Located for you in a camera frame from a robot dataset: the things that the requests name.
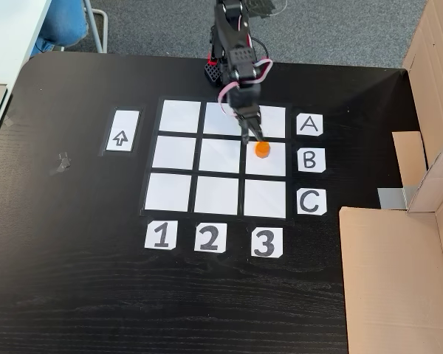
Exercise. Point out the paper sheet number 2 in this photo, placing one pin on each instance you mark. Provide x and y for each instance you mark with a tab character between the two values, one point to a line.
210	237

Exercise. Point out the white nine-square grid sheet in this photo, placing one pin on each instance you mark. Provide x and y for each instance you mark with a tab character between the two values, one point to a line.
206	173

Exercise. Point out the person's leg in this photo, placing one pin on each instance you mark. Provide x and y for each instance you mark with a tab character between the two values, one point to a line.
64	22

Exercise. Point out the paper sheet letter B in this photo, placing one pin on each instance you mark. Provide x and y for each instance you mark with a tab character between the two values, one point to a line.
311	160

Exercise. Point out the white desk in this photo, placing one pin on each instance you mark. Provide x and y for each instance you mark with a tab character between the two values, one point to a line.
7	37

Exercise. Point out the round orange token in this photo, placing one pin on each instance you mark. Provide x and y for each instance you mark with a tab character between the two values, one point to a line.
262	150

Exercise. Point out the paper sheet number 3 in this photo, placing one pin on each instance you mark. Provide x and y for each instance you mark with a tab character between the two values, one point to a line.
267	242

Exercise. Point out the paper sheet letter C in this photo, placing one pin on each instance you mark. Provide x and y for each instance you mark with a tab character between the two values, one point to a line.
311	201

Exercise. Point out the black floor tape patch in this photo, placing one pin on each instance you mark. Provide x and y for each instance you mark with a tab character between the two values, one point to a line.
262	8

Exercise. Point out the grey metal chair frame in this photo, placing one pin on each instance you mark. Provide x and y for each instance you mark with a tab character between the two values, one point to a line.
100	29

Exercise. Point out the paper sheet number 1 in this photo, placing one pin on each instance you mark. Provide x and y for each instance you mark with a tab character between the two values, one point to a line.
160	235

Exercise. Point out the white arrow paper sheet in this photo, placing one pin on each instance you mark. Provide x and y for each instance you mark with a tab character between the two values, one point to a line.
121	131

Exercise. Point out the flat clear tape piece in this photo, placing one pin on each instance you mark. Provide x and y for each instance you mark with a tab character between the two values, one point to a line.
12	118

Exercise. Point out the brown cardboard box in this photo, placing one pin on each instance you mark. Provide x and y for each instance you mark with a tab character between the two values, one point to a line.
395	280

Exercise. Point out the paper sheet letter A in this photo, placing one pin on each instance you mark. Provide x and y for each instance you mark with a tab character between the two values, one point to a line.
309	124

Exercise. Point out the crumpled clear tape piece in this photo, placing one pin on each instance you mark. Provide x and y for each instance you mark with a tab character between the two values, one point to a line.
62	164

